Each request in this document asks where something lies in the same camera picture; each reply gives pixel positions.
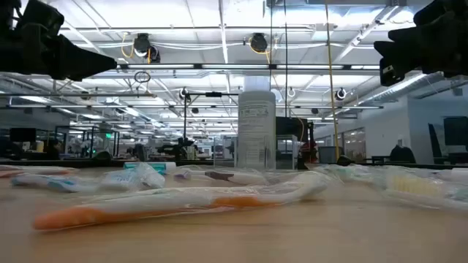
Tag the green white toothbrush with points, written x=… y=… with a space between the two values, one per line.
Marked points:
x=351 y=172
x=131 y=177

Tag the orange white toothbrush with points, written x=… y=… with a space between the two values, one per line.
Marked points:
x=36 y=171
x=413 y=186
x=109 y=215

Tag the small blue mouthwash bottle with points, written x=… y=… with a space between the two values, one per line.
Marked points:
x=157 y=166

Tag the blue white toothbrush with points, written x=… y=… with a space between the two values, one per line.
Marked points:
x=55 y=183

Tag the person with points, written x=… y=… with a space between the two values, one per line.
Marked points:
x=402 y=154

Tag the small computer monitor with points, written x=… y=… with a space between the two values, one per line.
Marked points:
x=22 y=134

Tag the purple white toothbrush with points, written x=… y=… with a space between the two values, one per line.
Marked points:
x=219 y=176

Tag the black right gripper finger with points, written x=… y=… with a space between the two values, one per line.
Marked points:
x=406 y=34
x=400 y=58

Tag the large dark wall monitor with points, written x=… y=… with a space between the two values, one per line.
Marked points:
x=456 y=130

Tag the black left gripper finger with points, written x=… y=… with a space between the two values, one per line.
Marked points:
x=80 y=64

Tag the white wipes canister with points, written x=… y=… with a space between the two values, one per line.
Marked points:
x=256 y=128

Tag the grey bin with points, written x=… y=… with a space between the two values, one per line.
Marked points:
x=327 y=154

